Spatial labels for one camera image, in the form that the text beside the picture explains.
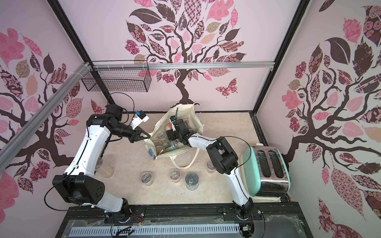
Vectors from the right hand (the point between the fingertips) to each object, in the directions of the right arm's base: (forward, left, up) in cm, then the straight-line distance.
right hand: (171, 128), depth 98 cm
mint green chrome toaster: (-34, -51, +5) cm, 62 cm away
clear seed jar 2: (-35, -14, -3) cm, 38 cm away
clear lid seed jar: (-6, +5, -1) cm, 8 cm away
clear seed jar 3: (-31, -5, -4) cm, 31 cm away
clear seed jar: (-32, +11, -4) cm, 34 cm away
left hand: (-19, +9, +15) cm, 26 cm away
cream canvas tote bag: (-11, +8, -4) cm, 14 cm away
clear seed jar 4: (-27, -25, -4) cm, 37 cm away
